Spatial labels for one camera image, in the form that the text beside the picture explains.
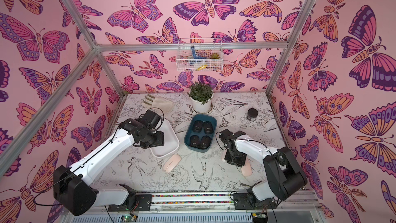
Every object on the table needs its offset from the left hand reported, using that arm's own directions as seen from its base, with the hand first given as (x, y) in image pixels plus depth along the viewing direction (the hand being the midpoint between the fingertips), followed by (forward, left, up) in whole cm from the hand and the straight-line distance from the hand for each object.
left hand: (162, 141), depth 80 cm
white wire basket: (+47, -17, +21) cm, 55 cm away
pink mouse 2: (-2, -33, -12) cm, 35 cm away
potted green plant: (+29, -20, +3) cm, 36 cm away
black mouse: (+16, -18, -9) cm, 26 cm away
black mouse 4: (+6, -23, -11) cm, 26 cm away
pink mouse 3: (-10, -45, -12) cm, 47 cm away
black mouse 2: (+15, -24, -10) cm, 30 cm away
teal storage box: (+21, -17, -8) cm, 29 cm away
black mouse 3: (+6, -16, -11) cm, 20 cm away
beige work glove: (+36, +8, -13) cm, 39 cm away
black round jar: (+26, -55, -11) cm, 62 cm away
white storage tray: (+6, -2, -13) cm, 14 cm away
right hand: (-6, -38, -12) cm, 40 cm away
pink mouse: (-7, -4, -12) cm, 14 cm away
